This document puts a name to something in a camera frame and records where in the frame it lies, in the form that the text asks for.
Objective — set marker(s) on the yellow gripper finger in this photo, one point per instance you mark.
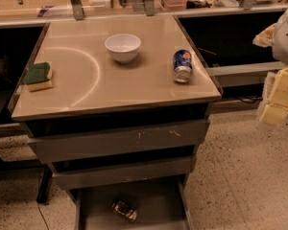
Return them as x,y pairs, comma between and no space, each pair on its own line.
274,107
265,38

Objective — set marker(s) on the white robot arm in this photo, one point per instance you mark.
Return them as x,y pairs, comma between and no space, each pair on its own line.
280,51

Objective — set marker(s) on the blue soda can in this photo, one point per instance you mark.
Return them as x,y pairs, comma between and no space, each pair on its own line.
182,66

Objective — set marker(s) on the top grey drawer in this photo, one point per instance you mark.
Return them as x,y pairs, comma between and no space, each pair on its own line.
118,141

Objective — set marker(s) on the grey drawer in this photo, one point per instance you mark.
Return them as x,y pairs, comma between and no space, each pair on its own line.
124,173
118,141

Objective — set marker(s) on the open bottom drawer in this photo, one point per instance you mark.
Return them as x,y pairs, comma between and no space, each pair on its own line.
160,205

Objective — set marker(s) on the grey drawer cabinet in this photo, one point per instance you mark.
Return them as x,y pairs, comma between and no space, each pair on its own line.
93,92

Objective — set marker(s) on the middle grey drawer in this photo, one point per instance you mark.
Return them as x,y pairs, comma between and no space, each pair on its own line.
124,173

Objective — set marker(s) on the grey side shelf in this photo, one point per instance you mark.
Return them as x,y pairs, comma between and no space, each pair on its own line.
245,74

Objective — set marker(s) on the white bowl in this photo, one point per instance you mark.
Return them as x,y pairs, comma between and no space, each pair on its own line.
123,48

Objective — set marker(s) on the green yellow sponge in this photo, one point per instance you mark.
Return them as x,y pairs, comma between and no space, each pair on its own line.
38,77

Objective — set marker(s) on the black table leg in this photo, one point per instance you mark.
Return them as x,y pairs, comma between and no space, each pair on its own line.
43,187

